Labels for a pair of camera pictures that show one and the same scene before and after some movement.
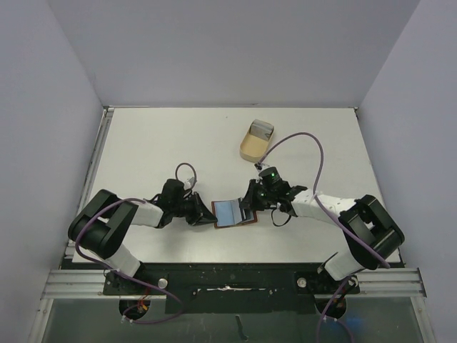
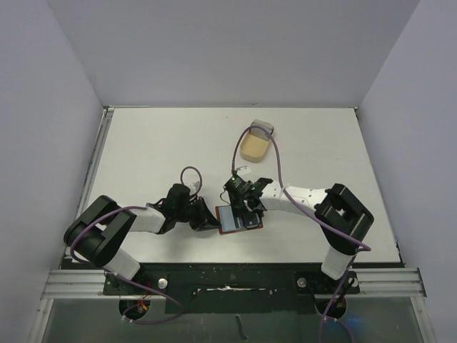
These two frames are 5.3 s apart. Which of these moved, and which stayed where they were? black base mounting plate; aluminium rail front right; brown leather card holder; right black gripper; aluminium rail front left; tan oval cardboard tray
Moved: right black gripper; brown leather card holder
Stayed: black base mounting plate; aluminium rail front left; tan oval cardboard tray; aluminium rail front right
